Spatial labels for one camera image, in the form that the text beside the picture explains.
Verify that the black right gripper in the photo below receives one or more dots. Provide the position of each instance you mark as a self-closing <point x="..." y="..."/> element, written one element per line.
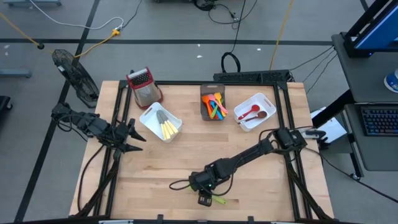
<point x="205" y="199"/>

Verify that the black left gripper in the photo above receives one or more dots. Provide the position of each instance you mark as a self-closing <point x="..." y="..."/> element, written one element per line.
<point x="119" y="135"/>

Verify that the green silicone spoon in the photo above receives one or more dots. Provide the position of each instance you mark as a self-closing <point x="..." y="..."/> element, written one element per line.
<point x="220" y="200"/>

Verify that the red silicone spatula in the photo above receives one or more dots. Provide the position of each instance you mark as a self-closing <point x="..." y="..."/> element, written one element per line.
<point x="216" y="117"/>

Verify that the orange silicone spatula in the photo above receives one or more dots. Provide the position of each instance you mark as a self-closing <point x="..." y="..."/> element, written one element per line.
<point x="205" y="101"/>

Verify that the blue silicone spatula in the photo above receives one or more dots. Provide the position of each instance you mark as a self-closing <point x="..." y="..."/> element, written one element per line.
<point x="220" y="116"/>

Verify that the yellow silicone spatula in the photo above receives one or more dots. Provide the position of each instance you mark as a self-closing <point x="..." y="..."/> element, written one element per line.
<point x="218" y="97"/>

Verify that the brown wooden spoon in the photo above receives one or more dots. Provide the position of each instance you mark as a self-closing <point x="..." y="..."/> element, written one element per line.
<point x="262" y="114"/>

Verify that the red silicone spoon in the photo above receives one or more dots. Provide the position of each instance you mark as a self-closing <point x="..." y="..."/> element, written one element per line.
<point x="255" y="108"/>

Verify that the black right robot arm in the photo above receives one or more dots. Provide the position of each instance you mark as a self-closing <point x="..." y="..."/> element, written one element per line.
<point x="242" y="157"/>

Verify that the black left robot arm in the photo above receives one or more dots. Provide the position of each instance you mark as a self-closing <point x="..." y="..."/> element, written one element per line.
<point x="87" y="124"/>

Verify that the red metal box grater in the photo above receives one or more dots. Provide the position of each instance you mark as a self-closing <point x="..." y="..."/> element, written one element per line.
<point x="146" y="93"/>

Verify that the black floor fan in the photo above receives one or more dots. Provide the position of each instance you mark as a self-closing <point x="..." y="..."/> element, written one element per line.
<point x="77" y="77"/>

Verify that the grey translucent plastic bin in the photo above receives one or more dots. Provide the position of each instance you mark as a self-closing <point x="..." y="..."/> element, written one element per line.
<point x="203" y="90"/>

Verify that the black perforated metal box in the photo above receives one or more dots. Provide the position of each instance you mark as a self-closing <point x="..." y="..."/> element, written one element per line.
<point x="248" y="76"/>

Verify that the black round floor knob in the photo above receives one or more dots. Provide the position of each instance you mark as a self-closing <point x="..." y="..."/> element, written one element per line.
<point x="39" y="46"/>

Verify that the black backlit keyboard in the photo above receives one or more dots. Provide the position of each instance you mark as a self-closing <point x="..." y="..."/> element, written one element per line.
<point x="381" y="121"/>

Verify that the grey computer cart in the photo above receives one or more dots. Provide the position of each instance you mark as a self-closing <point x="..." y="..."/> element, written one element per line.
<point x="363" y="77"/>

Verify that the black computer monitor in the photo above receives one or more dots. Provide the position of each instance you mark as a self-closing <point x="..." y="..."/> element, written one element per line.
<point x="379" y="31"/>

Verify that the black aluminium table frame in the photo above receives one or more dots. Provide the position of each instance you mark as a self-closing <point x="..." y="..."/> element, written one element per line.
<point x="164" y="82"/>

